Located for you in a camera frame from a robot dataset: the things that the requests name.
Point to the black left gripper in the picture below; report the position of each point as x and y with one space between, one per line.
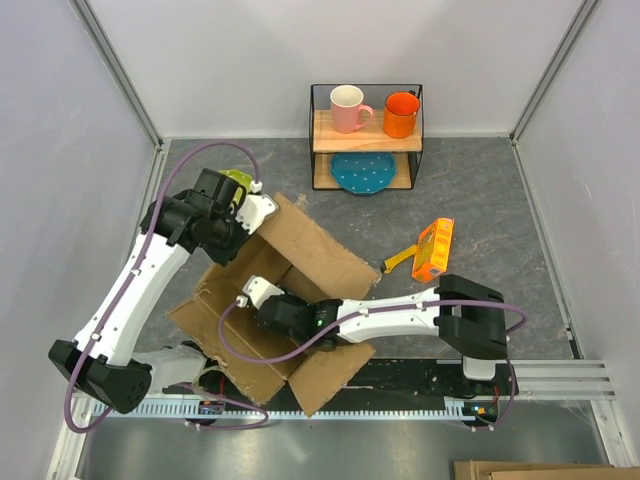
223 256

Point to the brown cardboard express box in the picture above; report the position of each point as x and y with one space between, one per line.
282 288

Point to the yellow utility knife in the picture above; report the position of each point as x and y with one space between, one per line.
392 262

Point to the orange yellow toy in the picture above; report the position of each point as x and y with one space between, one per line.
433 248

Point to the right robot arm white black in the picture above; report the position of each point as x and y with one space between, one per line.
464 314

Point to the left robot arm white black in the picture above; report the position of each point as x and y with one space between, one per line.
217 215

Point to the green dotted plate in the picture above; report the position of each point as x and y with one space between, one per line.
240 177

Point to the blue dotted plate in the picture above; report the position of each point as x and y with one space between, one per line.
364 173

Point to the pink mug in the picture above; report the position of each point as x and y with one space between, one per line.
349 113

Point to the orange mug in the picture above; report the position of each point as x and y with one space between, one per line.
400 114

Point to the cardboard sheet corner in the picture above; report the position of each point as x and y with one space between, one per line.
488 470

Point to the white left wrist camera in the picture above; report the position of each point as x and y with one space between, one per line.
255 209

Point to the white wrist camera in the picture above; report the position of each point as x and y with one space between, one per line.
255 209
259 289

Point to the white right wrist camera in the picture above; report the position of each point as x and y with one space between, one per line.
259 289

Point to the black wire wooden shelf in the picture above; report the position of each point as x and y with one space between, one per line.
325 141

